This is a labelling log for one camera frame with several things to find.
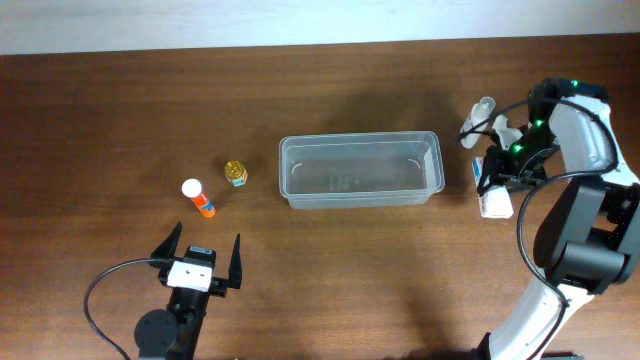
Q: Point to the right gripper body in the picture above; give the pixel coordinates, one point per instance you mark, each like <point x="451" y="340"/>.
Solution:
<point x="524" y="157"/>

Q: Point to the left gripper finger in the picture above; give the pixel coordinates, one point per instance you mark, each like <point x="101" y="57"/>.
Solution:
<point x="235" y="271"/>
<point x="166" y="249"/>

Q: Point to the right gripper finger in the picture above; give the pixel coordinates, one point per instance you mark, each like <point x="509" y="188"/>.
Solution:
<point x="490" y="168"/>
<point x="523" y="182"/>

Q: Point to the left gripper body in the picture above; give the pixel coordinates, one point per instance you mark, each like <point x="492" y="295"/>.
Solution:
<point x="217" y="287"/>

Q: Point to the white green medicine box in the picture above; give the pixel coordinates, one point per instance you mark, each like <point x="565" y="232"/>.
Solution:
<point x="494" y="203"/>

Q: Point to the orange tablet tube white cap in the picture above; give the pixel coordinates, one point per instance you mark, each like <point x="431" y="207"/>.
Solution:
<point x="193" y="189"/>

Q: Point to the small gold-lid jar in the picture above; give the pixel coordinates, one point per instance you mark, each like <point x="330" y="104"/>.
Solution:
<point x="235" y="173"/>

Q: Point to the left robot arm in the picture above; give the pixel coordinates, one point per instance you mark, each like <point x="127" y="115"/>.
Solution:
<point x="173" y="332"/>

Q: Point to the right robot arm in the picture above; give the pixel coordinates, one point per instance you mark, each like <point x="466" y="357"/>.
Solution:
<point x="577" y="229"/>

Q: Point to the clear plastic container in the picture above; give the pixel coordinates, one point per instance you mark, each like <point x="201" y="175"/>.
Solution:
<point x="360" y="169"/>

